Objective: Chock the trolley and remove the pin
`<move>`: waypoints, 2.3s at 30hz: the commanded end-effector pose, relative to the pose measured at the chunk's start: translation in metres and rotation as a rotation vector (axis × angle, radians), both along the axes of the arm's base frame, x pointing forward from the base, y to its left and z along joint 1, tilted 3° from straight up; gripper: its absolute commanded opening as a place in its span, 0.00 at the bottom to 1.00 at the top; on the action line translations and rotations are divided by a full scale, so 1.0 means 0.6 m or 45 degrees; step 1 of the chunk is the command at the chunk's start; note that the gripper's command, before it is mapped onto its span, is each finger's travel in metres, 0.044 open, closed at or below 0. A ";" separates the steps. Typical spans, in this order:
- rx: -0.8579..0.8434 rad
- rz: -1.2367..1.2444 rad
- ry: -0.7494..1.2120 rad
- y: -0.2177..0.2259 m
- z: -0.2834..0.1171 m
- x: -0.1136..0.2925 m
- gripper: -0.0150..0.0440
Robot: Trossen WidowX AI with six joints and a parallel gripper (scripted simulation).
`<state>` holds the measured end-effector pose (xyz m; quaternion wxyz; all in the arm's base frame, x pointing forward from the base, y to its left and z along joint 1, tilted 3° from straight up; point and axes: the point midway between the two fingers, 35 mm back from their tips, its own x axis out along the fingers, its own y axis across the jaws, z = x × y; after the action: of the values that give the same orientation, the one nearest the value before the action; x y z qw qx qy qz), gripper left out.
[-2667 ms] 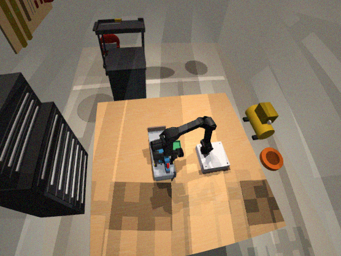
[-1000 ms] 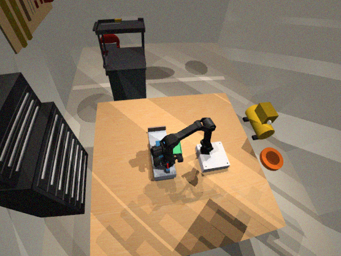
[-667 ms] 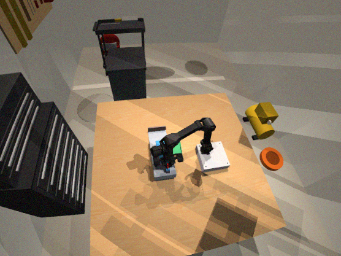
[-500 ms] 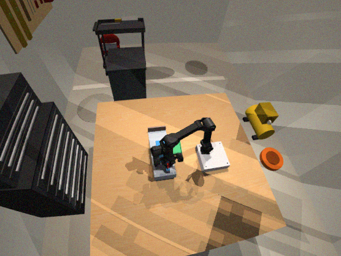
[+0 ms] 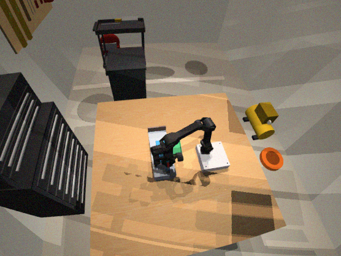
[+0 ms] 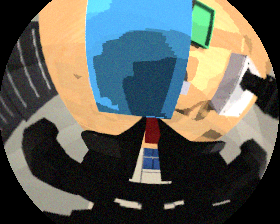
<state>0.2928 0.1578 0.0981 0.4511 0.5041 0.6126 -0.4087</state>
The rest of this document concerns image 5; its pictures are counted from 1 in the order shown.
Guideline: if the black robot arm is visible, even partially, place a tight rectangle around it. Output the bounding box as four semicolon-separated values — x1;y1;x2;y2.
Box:
150;117;216;157

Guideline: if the grey ramp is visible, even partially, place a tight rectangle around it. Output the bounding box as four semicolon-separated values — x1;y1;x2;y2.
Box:
148;125;177;181

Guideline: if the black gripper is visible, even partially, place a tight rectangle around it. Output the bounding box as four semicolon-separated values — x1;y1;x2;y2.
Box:
153;152;184;167

